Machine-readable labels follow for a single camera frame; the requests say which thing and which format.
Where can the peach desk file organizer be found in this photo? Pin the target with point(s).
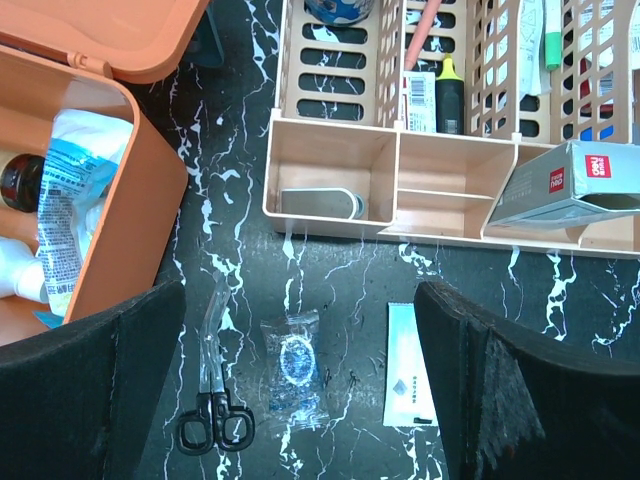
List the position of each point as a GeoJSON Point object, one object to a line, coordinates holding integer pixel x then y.
{"type": "Point", "coordinates": [336, 123]}

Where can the black handled scissors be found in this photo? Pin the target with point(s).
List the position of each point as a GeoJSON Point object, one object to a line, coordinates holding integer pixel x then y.
{"type": "Point", "coordinates": [204, 427]}

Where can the brown bottle orange cap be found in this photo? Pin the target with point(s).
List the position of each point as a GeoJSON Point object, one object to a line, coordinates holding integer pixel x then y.
{"type": "Point", "coordinates": [21, 177]}

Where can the grey deli box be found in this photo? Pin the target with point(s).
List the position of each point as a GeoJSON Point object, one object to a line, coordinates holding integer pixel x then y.
{"type": "Point", "coordinates": [574, 184]}

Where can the black yellow highlighter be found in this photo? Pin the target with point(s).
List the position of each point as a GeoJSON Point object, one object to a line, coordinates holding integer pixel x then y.
{"type": "Point", "coordinates": [449, 96]}

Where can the blue round tin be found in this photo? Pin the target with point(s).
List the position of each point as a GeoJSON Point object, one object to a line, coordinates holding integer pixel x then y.
{"type": "Point", "coordinates": [340, 12]}

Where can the silver tape dispenser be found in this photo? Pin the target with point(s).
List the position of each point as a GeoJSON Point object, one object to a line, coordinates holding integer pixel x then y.
{"type": "Point", "coordinates": [332, 202]}

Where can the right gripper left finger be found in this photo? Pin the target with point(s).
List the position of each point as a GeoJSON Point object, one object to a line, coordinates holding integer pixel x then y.
{"type": "Point", "coordinates": [78, 401]}

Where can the pink pen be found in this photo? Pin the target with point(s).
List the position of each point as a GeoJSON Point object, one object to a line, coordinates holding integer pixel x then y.
{"type": "Point", "coordinates": [421, 33]}

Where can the white blue sachet packet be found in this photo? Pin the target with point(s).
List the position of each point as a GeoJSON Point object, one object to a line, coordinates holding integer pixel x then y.
{"type": "Point", "coordinates": [408, 398]}

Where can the green white marker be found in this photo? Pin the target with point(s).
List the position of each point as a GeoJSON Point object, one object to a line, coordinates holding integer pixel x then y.
{"type": "Point", "coordinates": [553, 43]}

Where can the barcode label box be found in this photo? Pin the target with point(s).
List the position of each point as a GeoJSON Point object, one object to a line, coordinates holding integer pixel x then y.
{"type": "Point", "coordinates": [418, 102]}

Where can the orange medicine box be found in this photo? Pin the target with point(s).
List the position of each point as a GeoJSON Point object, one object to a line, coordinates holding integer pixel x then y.
{"type": "Point", "coordinates": [83, 55]}

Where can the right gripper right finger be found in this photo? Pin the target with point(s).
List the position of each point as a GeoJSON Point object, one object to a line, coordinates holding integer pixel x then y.
{"type": "Point", "coordinates": [512, 403]}

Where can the white gauze pad pack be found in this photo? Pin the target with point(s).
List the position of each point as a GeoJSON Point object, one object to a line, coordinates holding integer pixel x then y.
{"type": "Point", "coordinates": [83, 157]}

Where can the white medicine bottle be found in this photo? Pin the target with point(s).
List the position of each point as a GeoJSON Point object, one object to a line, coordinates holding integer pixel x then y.
{"type": "Point", "coordinates": [22, 272]}

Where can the light blue long packet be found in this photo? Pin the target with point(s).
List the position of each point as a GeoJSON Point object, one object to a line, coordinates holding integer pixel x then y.
{"type": "Point", "coordinates": [62, 267]}

